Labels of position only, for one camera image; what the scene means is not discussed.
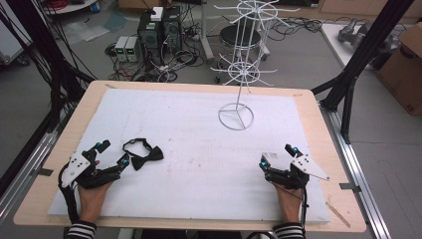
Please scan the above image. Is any thin black cable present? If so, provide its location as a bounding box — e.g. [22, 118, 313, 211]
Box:
[299, 185, 310, 231]

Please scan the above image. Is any black metal frame stand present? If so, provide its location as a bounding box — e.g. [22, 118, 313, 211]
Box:
[311, 0, 416, 145]

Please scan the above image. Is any tangle of floor cables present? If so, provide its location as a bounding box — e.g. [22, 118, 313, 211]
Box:
[104, 43, 207, 84]

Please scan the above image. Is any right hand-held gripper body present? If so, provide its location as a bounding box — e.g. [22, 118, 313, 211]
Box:
[264, 153, 331, 191]

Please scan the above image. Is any aluminium rail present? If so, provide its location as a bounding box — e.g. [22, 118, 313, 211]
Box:
[0, 127, 69, 227]
[318, 102, 393, 239]

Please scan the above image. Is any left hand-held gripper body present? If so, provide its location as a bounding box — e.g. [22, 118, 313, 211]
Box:
[61, 148, 122, 190]

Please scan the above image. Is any thin wooden stick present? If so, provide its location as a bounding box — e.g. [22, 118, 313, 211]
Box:
[324, 201, 351, 229]

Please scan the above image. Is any person's left hand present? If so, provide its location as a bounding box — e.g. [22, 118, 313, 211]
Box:
[77, 180, 114, 224]

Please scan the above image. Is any white foam mat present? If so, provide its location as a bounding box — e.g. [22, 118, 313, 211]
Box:
[47, 87, 331, 224]

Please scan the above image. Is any person's right hand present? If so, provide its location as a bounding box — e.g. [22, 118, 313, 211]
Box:
[273, 182, 305, 224]

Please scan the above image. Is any black round stool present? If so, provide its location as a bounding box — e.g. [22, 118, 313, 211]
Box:
[218, 24, 264, 52]

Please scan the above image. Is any grey bench power supply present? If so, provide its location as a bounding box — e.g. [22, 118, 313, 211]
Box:
[124, 36, 142, 64]
[113, 35, 130, 63]

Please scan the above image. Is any black stand with cable bundle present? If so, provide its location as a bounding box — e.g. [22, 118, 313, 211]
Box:
[0, 0, 98, 134]

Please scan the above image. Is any black bow tie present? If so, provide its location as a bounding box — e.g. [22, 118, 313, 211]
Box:
[121, 137, 165, 171]

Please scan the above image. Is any white wire display rack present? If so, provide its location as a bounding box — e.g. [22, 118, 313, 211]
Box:
[210, 0, 302, 131]

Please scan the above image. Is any grey machine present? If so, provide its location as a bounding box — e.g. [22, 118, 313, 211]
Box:
[336, 17, 401, 52]

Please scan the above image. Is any brown cardboard box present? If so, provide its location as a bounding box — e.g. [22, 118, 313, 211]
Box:
[375, 22, 422, 117]

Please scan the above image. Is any black computer tower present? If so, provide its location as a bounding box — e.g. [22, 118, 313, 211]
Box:
[161, 5, 183, 54]
[136, 13, 164, 67]

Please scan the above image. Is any white box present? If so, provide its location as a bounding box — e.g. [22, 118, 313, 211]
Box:
[149, 6, 165, 23]

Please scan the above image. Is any grey metal stand leg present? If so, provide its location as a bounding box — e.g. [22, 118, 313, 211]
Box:
[199, 0, 216, 65]

